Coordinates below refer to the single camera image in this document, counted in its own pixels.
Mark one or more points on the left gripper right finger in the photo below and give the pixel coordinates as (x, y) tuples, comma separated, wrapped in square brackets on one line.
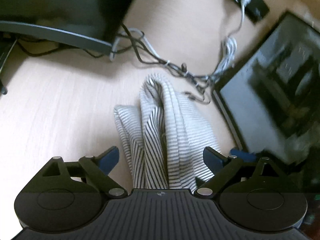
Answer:
[(214, 160)]

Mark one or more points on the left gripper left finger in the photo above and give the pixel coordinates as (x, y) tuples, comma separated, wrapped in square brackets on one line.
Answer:
[(108, 160)]

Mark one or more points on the striped grey white garment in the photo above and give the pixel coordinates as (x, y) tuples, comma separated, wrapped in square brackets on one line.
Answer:
[(163, 139)]

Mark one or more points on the right black monitor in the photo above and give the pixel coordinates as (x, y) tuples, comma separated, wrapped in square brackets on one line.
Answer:
[(270, 99)]

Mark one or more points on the left black computer monitor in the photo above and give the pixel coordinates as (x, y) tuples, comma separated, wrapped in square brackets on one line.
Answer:
[(84, 24)]

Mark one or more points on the white plug with cable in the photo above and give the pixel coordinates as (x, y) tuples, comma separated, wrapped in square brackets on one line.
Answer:
[(229, 44)]

